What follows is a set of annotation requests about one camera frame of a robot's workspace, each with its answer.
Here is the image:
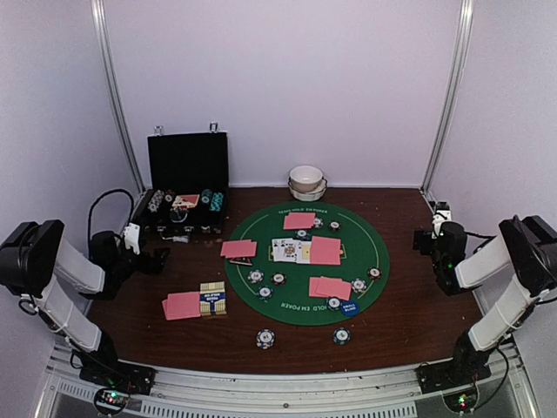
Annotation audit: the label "red-backed card deck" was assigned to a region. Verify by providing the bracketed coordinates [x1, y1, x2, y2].
[162, 292, 201, 320]

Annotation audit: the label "brown black chip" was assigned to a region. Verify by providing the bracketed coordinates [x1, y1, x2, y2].
[367, 267, 382, 280]
[328, 221, 341, 233]
[271, 273, 286, 286]

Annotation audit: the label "red black all-in triangle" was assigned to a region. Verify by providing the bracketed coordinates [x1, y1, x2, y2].
[229, 257, 252, 266]

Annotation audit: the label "brown black chip top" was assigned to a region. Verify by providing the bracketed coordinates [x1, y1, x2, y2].
[328, 221, 341, 233]

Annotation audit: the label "single red-backed card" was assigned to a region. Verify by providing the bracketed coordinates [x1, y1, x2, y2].
[219, 241, 253, 260]

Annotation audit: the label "blue small blind button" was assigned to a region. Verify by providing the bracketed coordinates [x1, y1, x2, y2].
[340, 300, 360, 317]

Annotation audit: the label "blue tan ten chip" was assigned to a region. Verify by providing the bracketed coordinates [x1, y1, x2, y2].
[247, 269, 265, 284]

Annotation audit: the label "green blue chip bottom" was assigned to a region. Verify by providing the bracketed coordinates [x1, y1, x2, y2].
[326, 297, 342, 312]

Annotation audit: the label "red card bottom player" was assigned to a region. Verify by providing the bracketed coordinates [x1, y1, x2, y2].
[308, 277, 325, 298]

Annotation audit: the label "red card player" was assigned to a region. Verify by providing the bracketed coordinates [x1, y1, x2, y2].
[308, 277, 325, 298]
[283, 212, 316, 230]

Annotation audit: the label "green blue chip top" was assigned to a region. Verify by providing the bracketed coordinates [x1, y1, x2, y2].
[295, 229, 312, 241]

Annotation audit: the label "red card top player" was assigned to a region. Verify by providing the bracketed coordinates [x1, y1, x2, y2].
[283, 212, 316, 230]

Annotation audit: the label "king of clubs card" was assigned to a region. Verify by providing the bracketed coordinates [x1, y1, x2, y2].
[277, 239, 300, 263]

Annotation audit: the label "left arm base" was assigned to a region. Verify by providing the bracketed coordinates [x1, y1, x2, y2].
[79, 362, 156, 395]

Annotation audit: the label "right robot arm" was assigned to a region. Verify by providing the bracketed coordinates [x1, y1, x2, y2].
[413, 215, 556, 385]

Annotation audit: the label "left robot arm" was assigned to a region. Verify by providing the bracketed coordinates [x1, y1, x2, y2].
[1, 219, 171, 387]

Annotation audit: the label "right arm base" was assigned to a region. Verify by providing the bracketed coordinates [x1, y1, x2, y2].
[415, 361, 492, 394]

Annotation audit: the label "clear dealer button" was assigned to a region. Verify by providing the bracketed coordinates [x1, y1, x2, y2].
[169, 207, 188, 223]

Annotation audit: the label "tan blue chips in case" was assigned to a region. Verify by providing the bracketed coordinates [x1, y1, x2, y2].
[147, 190, 164, 213]

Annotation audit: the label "gold blue card box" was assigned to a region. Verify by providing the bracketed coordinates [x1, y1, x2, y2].
[199, 281, 227, 317]

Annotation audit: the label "brown chips in case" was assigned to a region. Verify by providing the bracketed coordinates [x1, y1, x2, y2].
[164, 190, 176, 203]

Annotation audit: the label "card pack in case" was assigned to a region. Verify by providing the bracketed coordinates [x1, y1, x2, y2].
[172, 194, 199, 209]

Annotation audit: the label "green blue chips in case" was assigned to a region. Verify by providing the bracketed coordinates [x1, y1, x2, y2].
[200, 189, 213, 205]

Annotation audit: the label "teal chips in case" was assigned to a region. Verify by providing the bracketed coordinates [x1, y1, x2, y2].
[209, 192, 225, 212]

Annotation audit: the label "black poker chip case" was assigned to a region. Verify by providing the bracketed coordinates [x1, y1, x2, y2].
[132, 131, 229, 236]

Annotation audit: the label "round green poker mat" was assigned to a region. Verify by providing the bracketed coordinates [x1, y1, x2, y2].
[225, 201, 390, 327]

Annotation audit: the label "white lower bowl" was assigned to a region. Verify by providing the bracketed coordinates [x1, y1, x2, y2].
[288, 179, 328, 202]

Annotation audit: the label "green blue chip stack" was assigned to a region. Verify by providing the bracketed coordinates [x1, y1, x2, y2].
[332, 327, 352, 346]

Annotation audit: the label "white ceramic bowl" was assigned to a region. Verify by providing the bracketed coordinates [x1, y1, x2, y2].
[289, 165, 324, 192]

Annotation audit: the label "blue tan chip stack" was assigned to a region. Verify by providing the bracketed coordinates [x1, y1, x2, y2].
[256, 328, 276, 349]

